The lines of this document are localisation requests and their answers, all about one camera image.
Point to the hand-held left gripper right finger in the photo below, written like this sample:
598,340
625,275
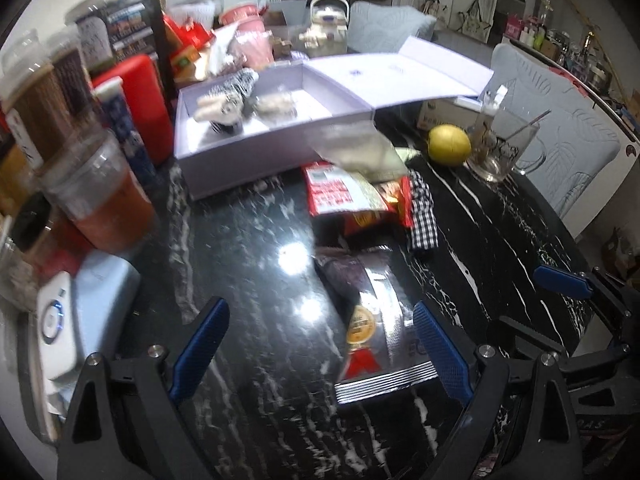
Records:
442,355

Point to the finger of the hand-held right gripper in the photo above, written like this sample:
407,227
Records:
535,335
560,280

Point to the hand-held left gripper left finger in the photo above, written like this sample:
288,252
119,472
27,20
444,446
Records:
200,345

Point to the silver purple snack packet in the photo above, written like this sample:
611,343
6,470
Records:
370,330

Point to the lavender gift box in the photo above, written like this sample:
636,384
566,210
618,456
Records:
240,160

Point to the clear zip bag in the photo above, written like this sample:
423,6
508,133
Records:
350,147

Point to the light blue case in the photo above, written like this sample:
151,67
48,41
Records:
102,295

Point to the glass mug with cartoon print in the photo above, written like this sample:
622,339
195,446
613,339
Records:
500,152

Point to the black white checkered cloth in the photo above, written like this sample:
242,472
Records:
422,215

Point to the red orange snack packet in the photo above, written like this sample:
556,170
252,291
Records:
382,215

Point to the thin metal stirrer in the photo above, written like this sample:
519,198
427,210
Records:
525,127

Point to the clear jar of red sauce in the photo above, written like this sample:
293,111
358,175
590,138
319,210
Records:
107,200

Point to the yellow lemon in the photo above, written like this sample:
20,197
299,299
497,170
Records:
449,145

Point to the white carton box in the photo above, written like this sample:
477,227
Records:
445,112

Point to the blue patterned tube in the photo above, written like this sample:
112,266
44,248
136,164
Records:
125,130

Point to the cream fuzzy sock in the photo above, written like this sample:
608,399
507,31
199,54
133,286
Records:
210,107

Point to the row of small bottles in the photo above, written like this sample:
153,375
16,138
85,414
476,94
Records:
565,35

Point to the red plastic container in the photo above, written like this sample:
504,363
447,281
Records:
140,105

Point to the beige fuzzy sock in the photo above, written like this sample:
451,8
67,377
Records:
275,105

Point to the striped black white sock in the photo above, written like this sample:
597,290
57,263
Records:
234,82

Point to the clear jar of brown grains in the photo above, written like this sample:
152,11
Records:
35,105

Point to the clear jar of dark grains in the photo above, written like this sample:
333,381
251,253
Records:
75,70

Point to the red and green packet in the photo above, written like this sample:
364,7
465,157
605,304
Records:
187,35

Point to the pink cup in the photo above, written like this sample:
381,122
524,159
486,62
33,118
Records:
247,35

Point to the black display box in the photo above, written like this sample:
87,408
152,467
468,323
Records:
132,25

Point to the dark jar with white label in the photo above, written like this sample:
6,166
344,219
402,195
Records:
92,35

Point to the cardboard box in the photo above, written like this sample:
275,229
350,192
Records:
285,15

